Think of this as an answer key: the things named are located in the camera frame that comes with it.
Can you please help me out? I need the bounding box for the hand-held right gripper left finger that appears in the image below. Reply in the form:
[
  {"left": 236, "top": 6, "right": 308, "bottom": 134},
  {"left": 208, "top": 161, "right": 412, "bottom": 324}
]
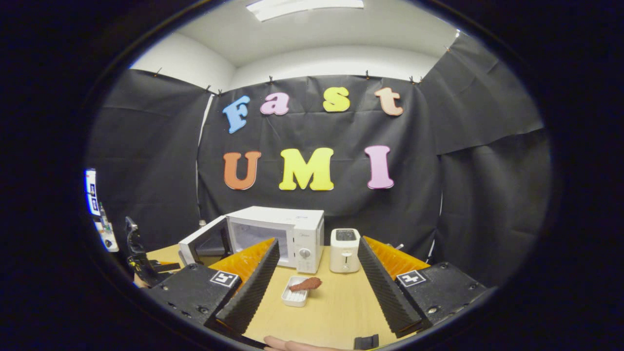
[{"left": 145, "top": 237, "right": 281, "bottom": 337}]

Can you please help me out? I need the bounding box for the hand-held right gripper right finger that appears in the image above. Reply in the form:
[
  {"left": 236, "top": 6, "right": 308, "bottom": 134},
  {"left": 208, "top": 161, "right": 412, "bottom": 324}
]
[{"left": 357, "top": 236, "right": 489, "bottom": 339}]

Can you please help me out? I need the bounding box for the brown meat piece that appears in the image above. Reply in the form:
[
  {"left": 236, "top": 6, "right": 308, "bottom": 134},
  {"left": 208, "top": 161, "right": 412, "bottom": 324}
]
[{"left": 289, "top": 277, "right": 323, "bottom": 293}]

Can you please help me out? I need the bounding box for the white microwave oven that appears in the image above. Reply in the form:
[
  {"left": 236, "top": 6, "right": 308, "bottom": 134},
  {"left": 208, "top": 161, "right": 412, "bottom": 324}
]
[{"left": 178, "top": 206, "right": 326, "bottom": 274}]

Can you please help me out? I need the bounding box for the white ribbed tray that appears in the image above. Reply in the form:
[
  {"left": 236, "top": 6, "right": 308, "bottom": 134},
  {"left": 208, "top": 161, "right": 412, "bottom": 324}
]
[{"left": 281, "top": 275, "right": 312, "bottom": 308}]

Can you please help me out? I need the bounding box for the white toaster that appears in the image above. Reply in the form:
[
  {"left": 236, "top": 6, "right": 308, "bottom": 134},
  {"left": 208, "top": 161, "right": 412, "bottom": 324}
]
[{"left": 330, "top": 228, "right": 362, "bottom": 273}]

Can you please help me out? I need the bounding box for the white and blue signboard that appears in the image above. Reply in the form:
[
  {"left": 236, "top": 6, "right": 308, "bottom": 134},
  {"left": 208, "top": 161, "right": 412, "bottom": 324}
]
[{"left": 85, "top": 168, "right": 119, "bottom": 253}]

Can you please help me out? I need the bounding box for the black backdrop cloth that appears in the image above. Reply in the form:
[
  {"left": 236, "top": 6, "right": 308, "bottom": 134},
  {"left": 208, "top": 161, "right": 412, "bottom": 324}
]
[{"left": 85, "top": 32, "right": 551, "bottom": 288}]

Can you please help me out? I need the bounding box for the row of black cloth clips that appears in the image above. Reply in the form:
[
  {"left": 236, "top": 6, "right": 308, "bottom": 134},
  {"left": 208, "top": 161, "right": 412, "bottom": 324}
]
[{"left": 155, "top": 45, "right": 451, "bottom": 96}]

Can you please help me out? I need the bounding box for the long ceiling light panel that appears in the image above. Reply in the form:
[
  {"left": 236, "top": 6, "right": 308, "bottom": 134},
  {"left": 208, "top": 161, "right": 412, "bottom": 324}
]
[{"left": 246, "top": 0, "right": 365, "bottom": 22}]

